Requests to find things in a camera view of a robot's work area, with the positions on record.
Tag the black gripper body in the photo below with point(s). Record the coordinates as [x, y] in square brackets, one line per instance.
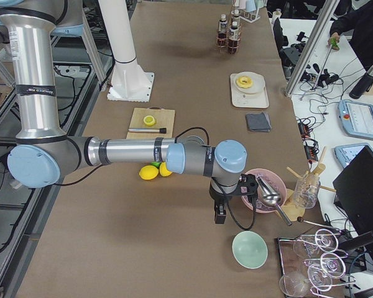
[217, 196]

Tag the tea bottle top rack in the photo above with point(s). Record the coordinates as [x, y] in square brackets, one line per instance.
[222, 26]

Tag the tea bottle rack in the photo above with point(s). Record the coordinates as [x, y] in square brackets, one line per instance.
[235, 18]
[222, 26]
[233, 39]

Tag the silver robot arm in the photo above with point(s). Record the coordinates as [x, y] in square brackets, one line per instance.
[45, 153]

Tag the cream serving tray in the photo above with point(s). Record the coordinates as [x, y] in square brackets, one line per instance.
[243, 100]

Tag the black glass tray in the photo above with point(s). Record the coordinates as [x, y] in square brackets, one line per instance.
[290, 261]

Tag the tea bottle right rack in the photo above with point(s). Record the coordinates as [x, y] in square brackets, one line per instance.
[233, 39]

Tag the tea bottle middle rack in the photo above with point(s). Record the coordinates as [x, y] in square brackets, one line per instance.
[235, 18]

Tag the clear ice cubes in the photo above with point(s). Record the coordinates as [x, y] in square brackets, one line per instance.
[275, 186]

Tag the steel ice scoop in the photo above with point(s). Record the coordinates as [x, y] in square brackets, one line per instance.
[272, 198]

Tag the pink bowl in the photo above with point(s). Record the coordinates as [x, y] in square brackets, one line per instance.
[276, 183]

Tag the mint green bowl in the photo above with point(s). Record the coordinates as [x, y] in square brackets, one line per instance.
[249, 249]

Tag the yellow lemon upper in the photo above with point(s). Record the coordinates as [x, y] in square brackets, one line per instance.
[164, 172]

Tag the yellow lemon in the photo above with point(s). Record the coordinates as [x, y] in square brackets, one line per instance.
[148, 172]
[164, 172]

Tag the green lime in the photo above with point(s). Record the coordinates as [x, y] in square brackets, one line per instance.
[156, 164]

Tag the wooden cup stand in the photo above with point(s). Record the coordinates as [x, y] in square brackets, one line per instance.
[320, 167]

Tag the yellow lemon lower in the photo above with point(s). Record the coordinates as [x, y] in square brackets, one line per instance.
[148, 172]

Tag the clear glass mug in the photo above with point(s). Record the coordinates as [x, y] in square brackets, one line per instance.
[306, 191]

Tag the grey folded cloth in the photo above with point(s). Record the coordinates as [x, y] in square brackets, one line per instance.
[258, 122]

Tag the steel muddler black tip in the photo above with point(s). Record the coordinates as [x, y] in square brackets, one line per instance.
[148, 130]

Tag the wooden cutting board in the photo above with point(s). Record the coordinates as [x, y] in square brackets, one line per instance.
[164, 118]

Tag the half lemon slice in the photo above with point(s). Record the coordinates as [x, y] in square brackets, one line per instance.
[149, 120]

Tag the wine glass lower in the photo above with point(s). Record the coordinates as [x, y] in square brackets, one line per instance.
[294, 284]

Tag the wine glass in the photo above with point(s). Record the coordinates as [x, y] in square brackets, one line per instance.
[322, 270]
[313, 245]
[294, 284]

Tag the wine glass upper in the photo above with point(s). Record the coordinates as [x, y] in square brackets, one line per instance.
[313, 245]

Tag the white round plate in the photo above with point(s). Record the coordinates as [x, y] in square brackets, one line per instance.
[258, 80]

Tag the wine glass middle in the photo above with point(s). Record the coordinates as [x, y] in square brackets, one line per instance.
[322, 270]

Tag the black monitor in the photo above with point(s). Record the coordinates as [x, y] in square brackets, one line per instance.
[354, 190]

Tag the robot teach pendant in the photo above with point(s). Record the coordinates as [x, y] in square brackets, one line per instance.
[356, 118]

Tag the black water bottle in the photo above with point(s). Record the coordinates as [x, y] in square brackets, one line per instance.
[363, 85]

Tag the white cup rack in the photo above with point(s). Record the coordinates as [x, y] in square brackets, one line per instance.
[248, 9]

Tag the person in black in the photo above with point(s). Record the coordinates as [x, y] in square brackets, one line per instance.
[360, 22]

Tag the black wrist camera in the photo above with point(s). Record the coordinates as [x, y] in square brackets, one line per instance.
[247, 186]

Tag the glazed ring donut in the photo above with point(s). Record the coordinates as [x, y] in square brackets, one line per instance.
[244, 82]

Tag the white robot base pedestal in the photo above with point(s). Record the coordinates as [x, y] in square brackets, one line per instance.
[129, 82]

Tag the copper wire bottle rack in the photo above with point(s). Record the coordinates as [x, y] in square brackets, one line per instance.
[224, 45]

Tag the aluminium frame post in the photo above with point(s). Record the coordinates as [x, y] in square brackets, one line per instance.
[319, 26]

